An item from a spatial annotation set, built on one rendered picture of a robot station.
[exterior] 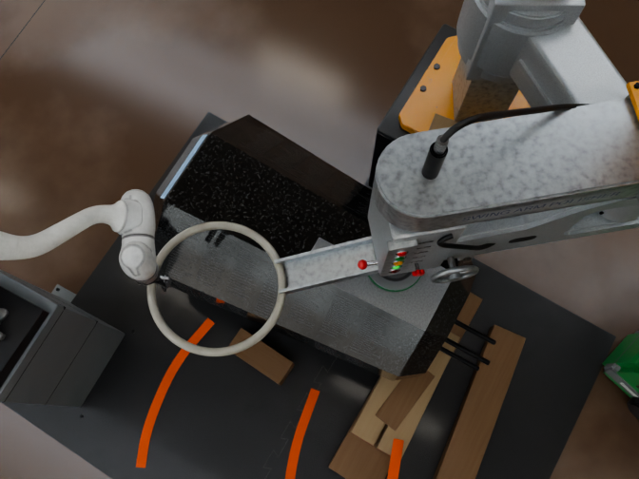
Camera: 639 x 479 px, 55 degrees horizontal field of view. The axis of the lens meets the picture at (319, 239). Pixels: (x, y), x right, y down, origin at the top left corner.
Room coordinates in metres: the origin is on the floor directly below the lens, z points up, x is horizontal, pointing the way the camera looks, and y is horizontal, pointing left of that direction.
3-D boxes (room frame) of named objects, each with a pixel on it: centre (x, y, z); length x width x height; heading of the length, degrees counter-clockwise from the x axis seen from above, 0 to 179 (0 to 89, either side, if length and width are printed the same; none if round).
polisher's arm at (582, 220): (0.59, -0.66, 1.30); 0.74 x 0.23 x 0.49; 96
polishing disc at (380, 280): (0.56, -0.27, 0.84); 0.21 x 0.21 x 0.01
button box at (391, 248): (0.44, -0.21, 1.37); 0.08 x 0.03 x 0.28; 96
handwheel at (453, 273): (0.45, -0.40, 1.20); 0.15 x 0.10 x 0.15; 96
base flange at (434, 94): (1.23, -0.68, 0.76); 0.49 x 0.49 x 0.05; 56
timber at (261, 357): (0.32, 0.31, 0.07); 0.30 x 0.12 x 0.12; 53
